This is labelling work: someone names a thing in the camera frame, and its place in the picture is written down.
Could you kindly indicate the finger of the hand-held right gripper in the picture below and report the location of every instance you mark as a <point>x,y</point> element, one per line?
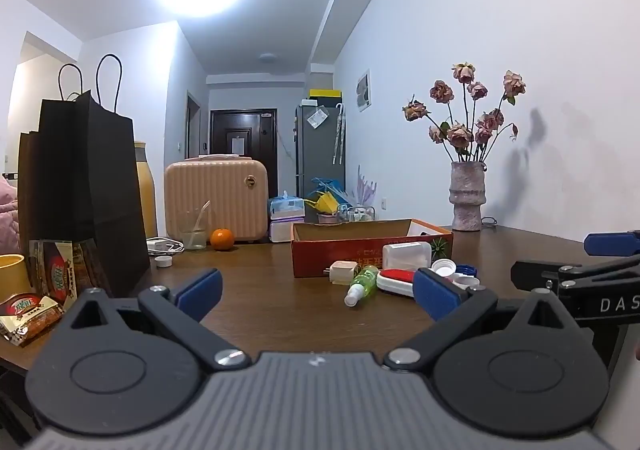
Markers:
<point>610,243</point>
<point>532,275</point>

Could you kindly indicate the clear glass cup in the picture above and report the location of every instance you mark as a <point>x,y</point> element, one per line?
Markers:
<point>192,236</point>

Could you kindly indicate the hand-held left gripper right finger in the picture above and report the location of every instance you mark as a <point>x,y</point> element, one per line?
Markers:
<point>435,298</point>

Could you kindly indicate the yellow box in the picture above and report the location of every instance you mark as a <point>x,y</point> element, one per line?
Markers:
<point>325,94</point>

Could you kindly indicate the yellow cup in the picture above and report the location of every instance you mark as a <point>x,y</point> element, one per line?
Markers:
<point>12,277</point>

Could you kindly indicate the white charger cube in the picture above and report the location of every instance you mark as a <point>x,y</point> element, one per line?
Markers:
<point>341,272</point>

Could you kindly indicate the wall picture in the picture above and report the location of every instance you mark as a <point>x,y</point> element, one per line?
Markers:
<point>364,91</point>

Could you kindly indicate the red cardboard box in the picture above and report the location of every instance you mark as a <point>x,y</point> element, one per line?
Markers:
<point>320,257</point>

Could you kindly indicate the white plastic bottle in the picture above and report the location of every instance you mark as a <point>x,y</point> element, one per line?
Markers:
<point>442,269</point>

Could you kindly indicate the grey fridge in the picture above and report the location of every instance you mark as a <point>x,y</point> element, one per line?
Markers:
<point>315,160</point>

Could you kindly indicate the red and white case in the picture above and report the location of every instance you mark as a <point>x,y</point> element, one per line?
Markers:
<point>395,282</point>

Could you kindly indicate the white paper note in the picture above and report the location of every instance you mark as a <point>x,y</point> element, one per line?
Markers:
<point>238,146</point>

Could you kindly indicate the small white cap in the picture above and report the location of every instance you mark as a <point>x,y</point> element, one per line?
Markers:
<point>163,261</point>

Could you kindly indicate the red and orange snack packet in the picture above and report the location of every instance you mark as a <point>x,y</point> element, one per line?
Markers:
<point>30,320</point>

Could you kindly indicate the blue gear-shaped lid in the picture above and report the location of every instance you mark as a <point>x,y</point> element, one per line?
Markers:
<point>467,270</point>

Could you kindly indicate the yellow thermos jug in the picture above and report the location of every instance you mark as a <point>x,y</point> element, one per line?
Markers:
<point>147,190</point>

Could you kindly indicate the blue plastic bag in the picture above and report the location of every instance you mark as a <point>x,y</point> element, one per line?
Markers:
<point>327,185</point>

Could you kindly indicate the orange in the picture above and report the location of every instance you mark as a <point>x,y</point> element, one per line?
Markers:
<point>222,239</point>

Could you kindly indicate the purple and white box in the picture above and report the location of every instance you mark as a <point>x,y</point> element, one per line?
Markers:
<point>286,230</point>

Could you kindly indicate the dark brown door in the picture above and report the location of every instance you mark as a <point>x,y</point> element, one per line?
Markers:
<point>250,165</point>

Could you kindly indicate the green spray bottle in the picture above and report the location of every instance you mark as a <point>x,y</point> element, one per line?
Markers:
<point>362,284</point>

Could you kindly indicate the pink ribbed suitcase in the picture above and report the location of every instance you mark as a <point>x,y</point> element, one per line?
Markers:
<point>225,195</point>

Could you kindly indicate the small ceiling lamp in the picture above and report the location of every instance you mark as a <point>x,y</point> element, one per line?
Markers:
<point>268,58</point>

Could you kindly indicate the black paper bag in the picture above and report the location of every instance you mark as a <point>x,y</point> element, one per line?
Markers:
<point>85,180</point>

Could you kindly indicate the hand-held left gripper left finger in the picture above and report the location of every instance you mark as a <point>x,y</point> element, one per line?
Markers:
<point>200,291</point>

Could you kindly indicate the dark side door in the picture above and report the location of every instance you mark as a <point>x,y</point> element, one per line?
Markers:
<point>194,130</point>

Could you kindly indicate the blue tissue pack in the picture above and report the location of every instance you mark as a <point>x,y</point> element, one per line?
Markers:
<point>286,205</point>

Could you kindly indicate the pink ceramic vase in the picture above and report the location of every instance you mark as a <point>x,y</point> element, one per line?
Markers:
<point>467,197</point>

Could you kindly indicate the small pink cup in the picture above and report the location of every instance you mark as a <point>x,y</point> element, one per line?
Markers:
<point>327,218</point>

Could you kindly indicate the pink cloth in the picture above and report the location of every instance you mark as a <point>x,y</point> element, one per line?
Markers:
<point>7,215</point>

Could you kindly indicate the clear glass straw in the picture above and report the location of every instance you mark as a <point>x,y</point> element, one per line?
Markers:
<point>204,214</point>

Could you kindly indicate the yellow plastic bag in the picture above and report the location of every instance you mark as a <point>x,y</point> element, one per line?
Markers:
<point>325,202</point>

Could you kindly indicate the clear plastic bag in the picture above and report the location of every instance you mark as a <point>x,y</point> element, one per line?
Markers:
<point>316,119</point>

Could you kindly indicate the clear folded umbrella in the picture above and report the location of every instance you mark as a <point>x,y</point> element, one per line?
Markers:
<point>339,135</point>

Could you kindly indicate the translucent white plastic box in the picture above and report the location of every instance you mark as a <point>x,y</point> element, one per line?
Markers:
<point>407,256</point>

